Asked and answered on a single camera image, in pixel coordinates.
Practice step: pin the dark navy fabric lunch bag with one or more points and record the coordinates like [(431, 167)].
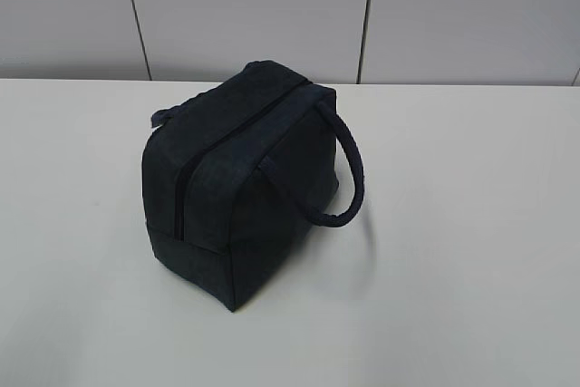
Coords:
[(235, 177)]

